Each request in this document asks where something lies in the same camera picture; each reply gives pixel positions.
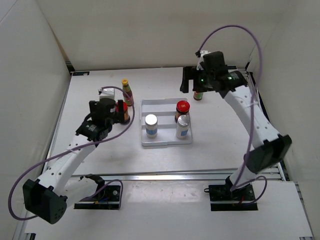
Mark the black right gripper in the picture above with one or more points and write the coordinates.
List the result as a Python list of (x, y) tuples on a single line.
[(191, 73)]

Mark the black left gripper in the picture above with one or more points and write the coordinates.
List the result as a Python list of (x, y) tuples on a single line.
[(120, 116)]

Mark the red-lid chili jar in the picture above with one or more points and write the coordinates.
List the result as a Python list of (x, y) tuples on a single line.
[(182, 108), (126, 114)]

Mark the yellow-cap sauce bottle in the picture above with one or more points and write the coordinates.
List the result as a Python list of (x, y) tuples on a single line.
[(198, 96), (128, 95)]

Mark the silver-lid white shaker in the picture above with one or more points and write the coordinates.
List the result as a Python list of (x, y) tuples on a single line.
[(182, 128), (151, 125)]

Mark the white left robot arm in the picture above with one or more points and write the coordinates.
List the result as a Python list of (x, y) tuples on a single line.
[(52, 192)]

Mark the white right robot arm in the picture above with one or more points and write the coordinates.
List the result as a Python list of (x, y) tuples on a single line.
[(266, 146)]

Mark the right blue table label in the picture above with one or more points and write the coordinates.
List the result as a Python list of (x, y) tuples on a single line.
[(232, 67)]

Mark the blue table label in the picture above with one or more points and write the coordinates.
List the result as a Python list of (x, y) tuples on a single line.
[(232, 67), (81, 73)]

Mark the white divided plastic tray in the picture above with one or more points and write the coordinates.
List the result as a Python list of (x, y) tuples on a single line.
[(165, 111)]

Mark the left blue table label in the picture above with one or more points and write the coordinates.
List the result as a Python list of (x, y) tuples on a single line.
[(81, 73)]

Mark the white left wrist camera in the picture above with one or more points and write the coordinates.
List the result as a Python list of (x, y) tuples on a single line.
[(106, 93)]

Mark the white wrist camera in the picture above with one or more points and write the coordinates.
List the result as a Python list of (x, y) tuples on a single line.
[(106, 93), (201, 64)]

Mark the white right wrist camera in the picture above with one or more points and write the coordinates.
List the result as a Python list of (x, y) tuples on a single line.
[(201, 64)]

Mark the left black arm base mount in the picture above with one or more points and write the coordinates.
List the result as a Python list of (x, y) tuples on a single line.
[(108, 195)]

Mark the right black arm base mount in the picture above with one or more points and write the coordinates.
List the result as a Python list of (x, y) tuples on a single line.
[(223, 200)]

